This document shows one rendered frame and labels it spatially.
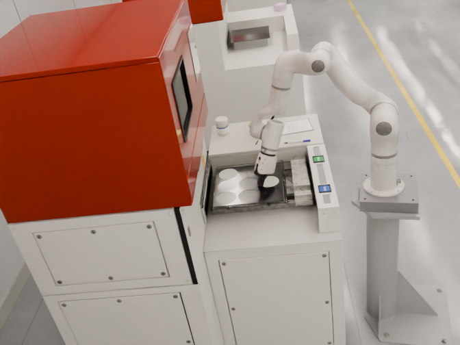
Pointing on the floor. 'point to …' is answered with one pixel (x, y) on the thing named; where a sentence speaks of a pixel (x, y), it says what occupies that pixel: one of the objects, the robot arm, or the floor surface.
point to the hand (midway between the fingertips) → (261, 181)
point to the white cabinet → (280, 294)
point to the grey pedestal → (399, 288)
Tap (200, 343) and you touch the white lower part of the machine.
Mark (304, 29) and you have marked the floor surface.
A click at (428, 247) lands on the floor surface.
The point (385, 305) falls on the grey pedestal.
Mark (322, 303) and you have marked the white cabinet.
